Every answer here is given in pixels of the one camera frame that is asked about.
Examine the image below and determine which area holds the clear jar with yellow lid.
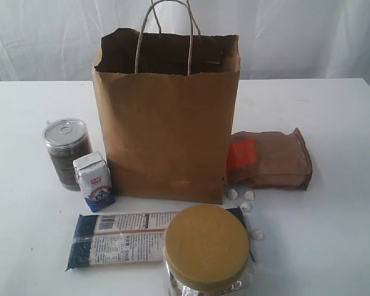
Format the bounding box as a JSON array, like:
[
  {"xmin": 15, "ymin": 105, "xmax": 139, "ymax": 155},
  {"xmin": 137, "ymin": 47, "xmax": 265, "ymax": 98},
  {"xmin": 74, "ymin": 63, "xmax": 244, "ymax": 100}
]
[{"xmin": 162, "ymin": 204, "xmax": 255, "ymax": 295}]

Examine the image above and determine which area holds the brown paper shopping bag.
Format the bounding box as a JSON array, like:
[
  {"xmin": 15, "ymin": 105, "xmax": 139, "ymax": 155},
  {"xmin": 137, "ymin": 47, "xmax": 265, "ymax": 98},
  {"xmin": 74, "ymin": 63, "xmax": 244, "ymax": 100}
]
[{"xmin": 91, "ymin": 18, "xmax": 241, "ymax": 204}]

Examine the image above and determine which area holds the white wrapped candy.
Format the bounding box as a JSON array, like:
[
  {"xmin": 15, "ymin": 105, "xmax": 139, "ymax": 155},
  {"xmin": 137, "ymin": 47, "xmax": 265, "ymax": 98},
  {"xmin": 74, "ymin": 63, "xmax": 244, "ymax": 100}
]
[
  {"xmin": 239, "ymin": 200, "xmax": 253, "ymax": 213},
  {"xmin": 227, "ymin": 189, "xmax": 239, "ymax": 200},
  {"xmin": 243, "ymin": 191, "xmax": 255, "ymax": 202},
  {"xmin": 250, "ymin": 229, "xmax": 265, "ymax": 241}
]

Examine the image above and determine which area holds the brown pouch with orange label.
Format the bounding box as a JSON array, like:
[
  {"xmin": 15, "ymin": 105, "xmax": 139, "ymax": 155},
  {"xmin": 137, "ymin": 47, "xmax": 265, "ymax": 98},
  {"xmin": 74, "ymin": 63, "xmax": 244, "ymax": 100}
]
[{"xmin": 226, "ymin": 128, "xmax": 313, "ymax": 191}]

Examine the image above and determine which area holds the blue white milk carton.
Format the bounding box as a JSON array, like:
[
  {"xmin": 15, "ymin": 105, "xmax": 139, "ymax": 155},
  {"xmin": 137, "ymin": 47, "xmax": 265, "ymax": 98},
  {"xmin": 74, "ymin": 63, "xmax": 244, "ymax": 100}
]
[{"xmin": 73, "ymin": 151, "xmax": 115, "ymax": 213}]

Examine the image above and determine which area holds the dark blue noodle packet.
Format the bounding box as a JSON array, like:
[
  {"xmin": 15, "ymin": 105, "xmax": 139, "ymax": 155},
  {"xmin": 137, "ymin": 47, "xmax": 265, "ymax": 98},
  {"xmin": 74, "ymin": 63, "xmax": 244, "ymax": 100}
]
[{"xmin": 64, "ymin": 207, "xmax": 260, "ymax": 272}]

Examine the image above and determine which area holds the clear can of brown grains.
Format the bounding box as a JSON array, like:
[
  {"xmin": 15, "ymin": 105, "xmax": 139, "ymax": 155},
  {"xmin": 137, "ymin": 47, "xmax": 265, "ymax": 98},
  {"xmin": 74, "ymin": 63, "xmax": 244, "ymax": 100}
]
[{"xmin": 43, "ymin": 118, "xmax": 93, "ymax": 191}]

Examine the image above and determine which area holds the white backdrop curtain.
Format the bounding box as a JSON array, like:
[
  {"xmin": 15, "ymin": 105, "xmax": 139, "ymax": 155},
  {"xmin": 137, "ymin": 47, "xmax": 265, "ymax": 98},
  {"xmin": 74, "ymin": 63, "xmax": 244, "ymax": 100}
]
[{"xmin": 0, "ymin": 1, "xmax": 370, "ymax": 85}]

